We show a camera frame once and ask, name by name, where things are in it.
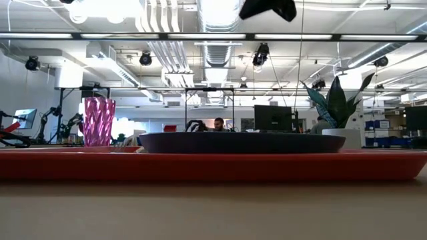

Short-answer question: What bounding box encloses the black cable loop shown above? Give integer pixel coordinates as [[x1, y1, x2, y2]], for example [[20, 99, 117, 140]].
[[0, 129, 31, 149]]

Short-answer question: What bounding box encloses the dark wall board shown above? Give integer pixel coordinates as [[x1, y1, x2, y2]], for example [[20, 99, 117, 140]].
[[240, 118, 255, 133]]

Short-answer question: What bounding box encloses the black computer monitor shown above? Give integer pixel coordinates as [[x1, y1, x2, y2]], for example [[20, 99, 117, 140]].
[[405, 105, 427, 131], [254, 105, 293, 133]]

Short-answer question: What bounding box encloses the lit tilted computer monitor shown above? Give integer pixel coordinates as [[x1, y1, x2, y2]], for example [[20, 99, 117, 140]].
[[12, 108, 38, 130]]

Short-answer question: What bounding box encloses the blue round plate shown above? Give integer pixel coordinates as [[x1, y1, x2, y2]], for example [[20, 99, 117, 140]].
[[138, 131, 347, 155]]

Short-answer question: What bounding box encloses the red bar piece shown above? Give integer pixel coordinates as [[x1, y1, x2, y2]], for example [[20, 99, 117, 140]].
[[2, 121, 21, 134]]

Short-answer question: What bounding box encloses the thin hanging wire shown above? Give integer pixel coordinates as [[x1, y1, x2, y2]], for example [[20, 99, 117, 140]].
[[293, 0, 306, 113]]

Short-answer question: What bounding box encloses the red plastic tray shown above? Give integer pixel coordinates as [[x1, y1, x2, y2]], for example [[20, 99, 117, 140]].
[[0, 146, 427, 183]]

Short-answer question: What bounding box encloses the silver ventilation duct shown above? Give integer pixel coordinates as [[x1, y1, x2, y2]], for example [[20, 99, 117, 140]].
[[196, 0, 243, 104]]

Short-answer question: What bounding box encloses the green snake plant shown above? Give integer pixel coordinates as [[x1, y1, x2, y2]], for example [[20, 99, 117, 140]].
[[300, 72, 376, 129]]

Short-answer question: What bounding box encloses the white plant pot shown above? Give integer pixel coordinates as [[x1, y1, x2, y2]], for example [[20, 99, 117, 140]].
[[322, 128, 363, 150]]

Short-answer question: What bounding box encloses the pink faceted plastic cup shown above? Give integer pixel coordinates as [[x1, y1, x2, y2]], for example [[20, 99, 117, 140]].
[[82, 97, 117, 147]]

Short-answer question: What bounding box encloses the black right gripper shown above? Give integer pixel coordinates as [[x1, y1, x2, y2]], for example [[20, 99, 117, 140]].
[[238, 0, 298, 23]]

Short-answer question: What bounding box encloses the person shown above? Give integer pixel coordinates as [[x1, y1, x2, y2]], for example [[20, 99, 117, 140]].
[[213, 117, 226, 133], [309, 115, 331, 135]]

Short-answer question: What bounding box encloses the black metal frame stand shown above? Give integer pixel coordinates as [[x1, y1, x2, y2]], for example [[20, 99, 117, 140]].
[[55, 85, 111, 145], [184, 87, 235, 133]]

